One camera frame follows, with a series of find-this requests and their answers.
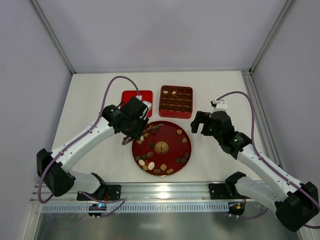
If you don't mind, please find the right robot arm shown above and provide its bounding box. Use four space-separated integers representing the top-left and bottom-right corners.
190 100 320 232

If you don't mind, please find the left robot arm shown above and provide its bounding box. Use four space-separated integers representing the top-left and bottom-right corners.
36 97 152 198

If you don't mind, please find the red chocolate box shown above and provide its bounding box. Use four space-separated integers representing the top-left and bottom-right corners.
158 85 193 119

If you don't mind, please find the brown oval chocolate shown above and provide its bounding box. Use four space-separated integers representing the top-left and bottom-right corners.
146 151 154 158

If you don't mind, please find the white swirl chocolate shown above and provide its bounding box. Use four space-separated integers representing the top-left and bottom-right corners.
138 159 145 166

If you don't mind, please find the white oval chocolate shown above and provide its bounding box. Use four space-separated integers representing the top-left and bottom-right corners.
147 162 155 171

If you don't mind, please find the tan fluted chocolate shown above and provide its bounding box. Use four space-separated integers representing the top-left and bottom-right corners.
160 164 167 171

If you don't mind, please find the brown block chocolate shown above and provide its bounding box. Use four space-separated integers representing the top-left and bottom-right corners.
153 169 161 174

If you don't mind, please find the tan ribbed chocolate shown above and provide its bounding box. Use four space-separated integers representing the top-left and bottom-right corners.
167 168 174 174

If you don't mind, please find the red tin lid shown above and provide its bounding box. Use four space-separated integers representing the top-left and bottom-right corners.
120 90 153 120

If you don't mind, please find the round red tray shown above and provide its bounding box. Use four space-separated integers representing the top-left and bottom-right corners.
131 120 192 177

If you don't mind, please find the right side rail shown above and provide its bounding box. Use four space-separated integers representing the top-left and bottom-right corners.
241 69 282 167

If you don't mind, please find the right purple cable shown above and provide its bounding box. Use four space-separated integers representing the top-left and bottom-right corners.
214 91 320 230

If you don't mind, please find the purple cable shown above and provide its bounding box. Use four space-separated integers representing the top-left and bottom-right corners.
36 75 141 218
214 91 320 230

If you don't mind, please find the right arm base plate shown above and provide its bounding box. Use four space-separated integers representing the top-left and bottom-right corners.
208 183 245 200

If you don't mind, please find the aluminium front rail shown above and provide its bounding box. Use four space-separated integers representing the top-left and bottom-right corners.
30 181 222 203

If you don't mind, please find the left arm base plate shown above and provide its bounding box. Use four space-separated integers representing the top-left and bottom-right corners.
87 184 122 201

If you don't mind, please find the slotted cable duct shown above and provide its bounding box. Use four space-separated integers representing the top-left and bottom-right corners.
42 201 229 214

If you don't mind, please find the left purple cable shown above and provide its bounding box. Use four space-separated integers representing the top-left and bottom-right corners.
36 75 141 218

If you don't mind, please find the right frame post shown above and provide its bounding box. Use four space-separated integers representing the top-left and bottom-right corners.
249 0 297 75

